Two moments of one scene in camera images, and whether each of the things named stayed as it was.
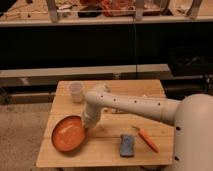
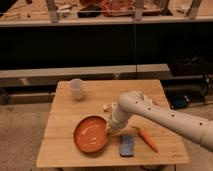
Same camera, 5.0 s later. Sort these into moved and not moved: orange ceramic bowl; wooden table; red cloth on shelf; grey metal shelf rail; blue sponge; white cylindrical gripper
Moved: orange ceramic bowl; white cylindrical gripper
Not moved: grey metal shelf rail; blue sponge; wooden table; red cloth on shelf
